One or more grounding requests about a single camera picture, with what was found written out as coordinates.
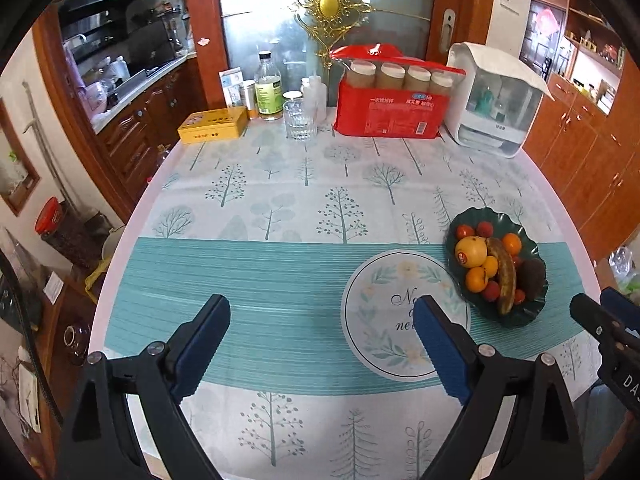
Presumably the golden door ornament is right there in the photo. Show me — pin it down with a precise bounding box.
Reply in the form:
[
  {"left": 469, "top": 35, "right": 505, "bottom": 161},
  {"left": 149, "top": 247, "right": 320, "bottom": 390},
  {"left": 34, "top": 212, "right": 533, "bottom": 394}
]
[{"left": 291, "top": 0, "right": 373, "bottom": 70}]

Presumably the wooden cabinet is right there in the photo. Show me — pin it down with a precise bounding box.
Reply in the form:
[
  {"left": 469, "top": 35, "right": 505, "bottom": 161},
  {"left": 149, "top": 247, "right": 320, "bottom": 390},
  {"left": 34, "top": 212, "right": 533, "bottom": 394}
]
[{"left": 521, "top": 0, "right": 639, "bottom": 260}]

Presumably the white plastic storage box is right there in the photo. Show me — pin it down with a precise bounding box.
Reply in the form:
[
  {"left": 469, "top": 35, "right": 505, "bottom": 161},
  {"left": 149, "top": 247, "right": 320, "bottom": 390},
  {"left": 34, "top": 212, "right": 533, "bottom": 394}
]
[{"left": 444, "top": 42, "right": 551, "bottom": 158}]

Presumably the clear drinking glass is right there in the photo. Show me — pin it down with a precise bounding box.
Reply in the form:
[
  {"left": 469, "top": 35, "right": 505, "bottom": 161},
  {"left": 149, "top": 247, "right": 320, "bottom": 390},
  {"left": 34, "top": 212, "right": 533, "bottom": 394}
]
[{"left": 283, "top": 99, "right": 317, "bottom": 141}]

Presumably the brown spotted banana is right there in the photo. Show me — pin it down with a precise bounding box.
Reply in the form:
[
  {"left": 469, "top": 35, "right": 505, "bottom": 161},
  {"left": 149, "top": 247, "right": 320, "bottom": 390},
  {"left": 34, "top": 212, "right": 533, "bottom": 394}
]
[{"left": 486, "top": 237, "right": 516, "bottom": 316}]

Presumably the yellow tin box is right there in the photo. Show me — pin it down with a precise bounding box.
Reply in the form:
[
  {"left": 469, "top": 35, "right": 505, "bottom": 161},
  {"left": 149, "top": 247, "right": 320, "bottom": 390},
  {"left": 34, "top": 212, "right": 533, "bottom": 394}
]
[{"left": 178, "top": 106, "right": 248, "bottom": 144}]

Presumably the red tomato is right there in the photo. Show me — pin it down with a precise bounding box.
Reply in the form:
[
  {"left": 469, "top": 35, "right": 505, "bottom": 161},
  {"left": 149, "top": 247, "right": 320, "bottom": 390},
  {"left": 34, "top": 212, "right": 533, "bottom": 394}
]
[{"left": 456, "top": 224, "right": 475, "bottom": 240}]

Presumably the large orange mandarin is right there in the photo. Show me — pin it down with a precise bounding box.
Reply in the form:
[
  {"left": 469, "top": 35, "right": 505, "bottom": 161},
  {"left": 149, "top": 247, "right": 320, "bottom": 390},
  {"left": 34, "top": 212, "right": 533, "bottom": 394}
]
[{"left": 501, "top": 232, "right": 522, "bottom": 256}]

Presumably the small white blue box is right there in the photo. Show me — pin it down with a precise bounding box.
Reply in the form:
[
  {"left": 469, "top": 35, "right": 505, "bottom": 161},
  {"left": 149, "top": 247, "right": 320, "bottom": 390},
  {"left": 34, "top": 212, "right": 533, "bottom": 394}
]
[{"left": 219, "top": 67, "right": 244, "bottom": 107}]

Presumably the small metal can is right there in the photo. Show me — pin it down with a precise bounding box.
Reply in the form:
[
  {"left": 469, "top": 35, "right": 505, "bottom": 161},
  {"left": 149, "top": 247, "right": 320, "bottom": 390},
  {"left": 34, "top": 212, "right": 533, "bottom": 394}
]
[{"left": 241, "top": 80, "right": 259, "bottom": 120}]

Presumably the red paper cup package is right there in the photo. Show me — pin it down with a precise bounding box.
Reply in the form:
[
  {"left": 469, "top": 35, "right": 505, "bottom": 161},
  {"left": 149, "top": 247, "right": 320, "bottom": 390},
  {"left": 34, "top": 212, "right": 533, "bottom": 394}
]
[{"left": 330, "top": 44, "right": 465, "bottom": 140}]

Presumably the kitchen counter cabinet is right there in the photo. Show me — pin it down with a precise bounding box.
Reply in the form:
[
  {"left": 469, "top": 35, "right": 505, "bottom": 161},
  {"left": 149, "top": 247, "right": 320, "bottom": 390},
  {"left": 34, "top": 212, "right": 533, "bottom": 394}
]
[{"left": 32, "top": 0, "right": 206, "bottom": 221}]

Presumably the small yellow kumquat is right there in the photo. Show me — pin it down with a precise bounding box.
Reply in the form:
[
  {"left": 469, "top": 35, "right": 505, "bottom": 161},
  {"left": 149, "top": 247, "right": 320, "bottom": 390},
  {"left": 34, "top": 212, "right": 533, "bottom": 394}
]
[{"left": 483, "top": 255, "right": 499, "bottom": 280}]

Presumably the tree pattern tablecloth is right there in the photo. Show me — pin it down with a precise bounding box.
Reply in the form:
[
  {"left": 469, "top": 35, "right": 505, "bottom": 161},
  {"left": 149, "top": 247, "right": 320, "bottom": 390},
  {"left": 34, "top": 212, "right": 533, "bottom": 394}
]
[{"left": 91, "top": 122, "right": 599, "bottom": 479}]

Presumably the small mandarin with stem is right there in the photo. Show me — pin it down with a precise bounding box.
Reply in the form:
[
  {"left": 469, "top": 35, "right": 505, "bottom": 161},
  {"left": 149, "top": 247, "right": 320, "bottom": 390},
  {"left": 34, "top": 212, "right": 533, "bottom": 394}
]
[{"left": 464, "top": 266, "right": 488, "bottom": 294}]

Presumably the large yellow orange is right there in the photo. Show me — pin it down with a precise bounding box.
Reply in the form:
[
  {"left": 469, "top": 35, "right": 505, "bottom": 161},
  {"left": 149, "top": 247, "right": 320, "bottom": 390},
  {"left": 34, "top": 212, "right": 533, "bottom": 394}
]
[{"left": 454, "top": 236, "right": 488, "bottom": 269}]

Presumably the dark avocado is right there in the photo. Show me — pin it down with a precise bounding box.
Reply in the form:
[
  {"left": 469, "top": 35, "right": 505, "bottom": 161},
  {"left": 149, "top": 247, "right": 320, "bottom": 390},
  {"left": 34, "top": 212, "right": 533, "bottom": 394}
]
[{"left": 516, "top": 258, "right": 546, "bottom": 300}]

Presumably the dark red wrinkled fruit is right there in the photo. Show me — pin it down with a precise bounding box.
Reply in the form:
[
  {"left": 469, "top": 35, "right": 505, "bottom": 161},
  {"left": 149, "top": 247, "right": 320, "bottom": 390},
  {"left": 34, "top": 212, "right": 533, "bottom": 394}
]
[{"left": 475, "top": 220, "right": 495, "bottom": 238}]

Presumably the dark green scalloped plate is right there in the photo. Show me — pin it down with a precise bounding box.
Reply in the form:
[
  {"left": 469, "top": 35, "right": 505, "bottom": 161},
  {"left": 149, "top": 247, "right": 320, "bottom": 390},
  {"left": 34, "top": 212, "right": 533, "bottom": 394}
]
[{"left": 445, "top": 207, "right": 549, "bottom": 327}]

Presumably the clear glass bottle green label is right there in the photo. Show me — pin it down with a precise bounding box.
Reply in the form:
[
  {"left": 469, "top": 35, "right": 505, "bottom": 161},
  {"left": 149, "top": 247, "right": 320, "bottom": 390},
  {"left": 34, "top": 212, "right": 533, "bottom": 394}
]
[{"left": 254, "top": 51, "right": 283, "bottom": 120}]

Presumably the white plastic bottle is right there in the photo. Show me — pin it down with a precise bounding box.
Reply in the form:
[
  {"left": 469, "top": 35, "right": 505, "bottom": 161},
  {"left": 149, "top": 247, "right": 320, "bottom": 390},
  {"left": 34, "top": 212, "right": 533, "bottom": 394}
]
[{"left": 300, "top": 75, "right": 328, "bottom": 122}]

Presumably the red strawberry fruit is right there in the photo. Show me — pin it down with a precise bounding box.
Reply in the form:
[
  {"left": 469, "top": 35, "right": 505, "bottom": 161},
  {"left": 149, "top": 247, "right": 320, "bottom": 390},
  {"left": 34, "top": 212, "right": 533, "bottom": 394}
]
[{"left": 482, "top": 280, "right": 500, "bottom": 302}]

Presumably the plastic bag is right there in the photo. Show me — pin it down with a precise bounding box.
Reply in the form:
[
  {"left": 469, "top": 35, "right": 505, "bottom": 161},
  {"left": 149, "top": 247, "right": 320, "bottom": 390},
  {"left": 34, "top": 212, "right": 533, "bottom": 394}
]
[{"left": 608, "top": 246, "right": 639, "bottom": 295}]

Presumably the red lidded jar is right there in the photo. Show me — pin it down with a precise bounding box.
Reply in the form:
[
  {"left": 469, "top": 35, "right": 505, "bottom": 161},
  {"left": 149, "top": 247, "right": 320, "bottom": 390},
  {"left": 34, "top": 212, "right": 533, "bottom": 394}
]
[{"left": 35, "top": 197, "right": 112, "bottom": 271}]

